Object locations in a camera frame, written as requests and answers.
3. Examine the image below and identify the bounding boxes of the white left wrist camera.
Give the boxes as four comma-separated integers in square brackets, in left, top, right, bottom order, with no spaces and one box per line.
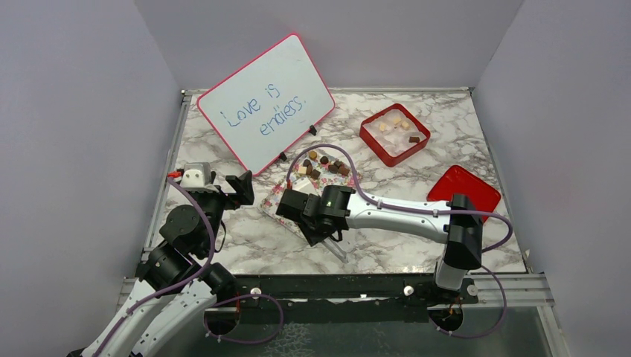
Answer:
[179,162,215,191]

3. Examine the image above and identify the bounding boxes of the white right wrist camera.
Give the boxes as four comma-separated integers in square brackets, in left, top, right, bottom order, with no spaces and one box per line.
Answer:
[292,177,319,196]

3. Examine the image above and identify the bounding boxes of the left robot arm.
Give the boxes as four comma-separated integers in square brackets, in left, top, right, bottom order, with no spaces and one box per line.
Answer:
[69,163,254,356]

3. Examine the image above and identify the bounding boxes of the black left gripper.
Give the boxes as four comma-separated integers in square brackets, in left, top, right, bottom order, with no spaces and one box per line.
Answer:
[192,170,254,254]

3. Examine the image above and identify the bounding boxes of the red box lid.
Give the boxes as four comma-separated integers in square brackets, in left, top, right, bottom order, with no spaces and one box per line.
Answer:
[426,165,501,212]

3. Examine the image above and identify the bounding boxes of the white board pink frame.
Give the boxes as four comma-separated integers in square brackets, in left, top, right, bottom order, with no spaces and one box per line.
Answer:
[196,33,336,175]

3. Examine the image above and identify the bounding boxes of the floral rectangular tray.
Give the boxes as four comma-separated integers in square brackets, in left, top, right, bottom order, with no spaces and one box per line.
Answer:
[258,149,355,238]

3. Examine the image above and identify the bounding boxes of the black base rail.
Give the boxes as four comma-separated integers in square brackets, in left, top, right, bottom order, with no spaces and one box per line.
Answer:
[135,263,479,327]

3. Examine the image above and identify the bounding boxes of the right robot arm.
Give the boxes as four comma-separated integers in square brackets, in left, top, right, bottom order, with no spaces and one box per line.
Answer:
[276,185,484,303]

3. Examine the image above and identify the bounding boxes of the red chocolate box base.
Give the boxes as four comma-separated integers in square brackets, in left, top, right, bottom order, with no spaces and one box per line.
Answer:
[359,103,431,167]

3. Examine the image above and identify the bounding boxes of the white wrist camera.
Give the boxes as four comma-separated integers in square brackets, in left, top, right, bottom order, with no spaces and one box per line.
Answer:
[179,162,215,191]
[292,177,319,196]

